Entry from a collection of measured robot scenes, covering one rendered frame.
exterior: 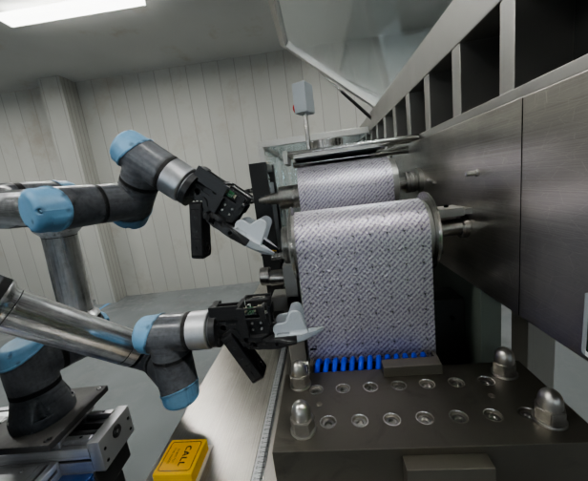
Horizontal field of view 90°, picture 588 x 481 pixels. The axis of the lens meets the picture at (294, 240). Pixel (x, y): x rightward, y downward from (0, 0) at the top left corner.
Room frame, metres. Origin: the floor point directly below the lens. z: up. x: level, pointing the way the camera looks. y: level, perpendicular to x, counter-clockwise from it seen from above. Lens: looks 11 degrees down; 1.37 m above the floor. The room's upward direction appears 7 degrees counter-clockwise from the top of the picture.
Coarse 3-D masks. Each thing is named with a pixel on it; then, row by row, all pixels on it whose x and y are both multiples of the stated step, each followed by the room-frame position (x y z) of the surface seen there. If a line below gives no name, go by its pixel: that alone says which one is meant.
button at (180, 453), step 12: (180, 444) 0.47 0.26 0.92; (192, 444) 0.47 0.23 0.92; (204, 444) 0.47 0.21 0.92; (168, 456) 0.45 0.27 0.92; (180, 456) 0.45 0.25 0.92; (192, 456) 0.44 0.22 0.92; (204, 456) 0.46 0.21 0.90; (168, 468) 0.43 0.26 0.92; (180, 468) 0.42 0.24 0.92; (192, 468) 0.42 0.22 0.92; (156, 480) 0.42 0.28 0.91; (168, 480) 0.41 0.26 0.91; (180, 480) 0.41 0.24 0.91; (192, 480) 0.41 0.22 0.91
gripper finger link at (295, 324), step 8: (296, 312) 0.50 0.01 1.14; (288, 320) 0.50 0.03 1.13; (296, 320) 0.50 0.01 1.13; (280, 328) 0.50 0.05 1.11; (288, 328) 0.50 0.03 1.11; (296, 328) 0.50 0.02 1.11; (304, 328) 0.50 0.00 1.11; (312, 328) 0.51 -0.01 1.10; (320, 328) 0.51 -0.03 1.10; (280, 336) 0.50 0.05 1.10; (304, 336) 0.50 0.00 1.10; (312, 336) 0.51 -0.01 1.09
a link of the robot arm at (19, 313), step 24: (0, 288) 0.48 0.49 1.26; (0, 312) 0.47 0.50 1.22; (24, 312) 0.49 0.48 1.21; (48, 312) 0.51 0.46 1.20; (72, 312) 0.54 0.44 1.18; (24, 336) 0.49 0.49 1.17; (48, 336) 0.50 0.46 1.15; (72, 336) 0.52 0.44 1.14; (96, 336) 0.55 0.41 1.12; (120, 336) 0.58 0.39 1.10; (120, 360) 0.57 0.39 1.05; (144, 360) 0.60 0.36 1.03
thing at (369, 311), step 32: (320, 288) 0.52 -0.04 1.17; (352, 288) 0.51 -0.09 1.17; (384, 288) 0.50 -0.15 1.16; (416, 288) 0.50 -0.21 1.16; (320, 320) 0.52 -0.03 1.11; (352, 320) 0.51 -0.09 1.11; (384, 320) 0.50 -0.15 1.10; (416, 320) 0.50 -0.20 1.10; (320, 352) 0.52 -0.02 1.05; (352, 352) 0.51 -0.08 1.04; (384, 352) 0.50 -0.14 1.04; (416, 352) 0.50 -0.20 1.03
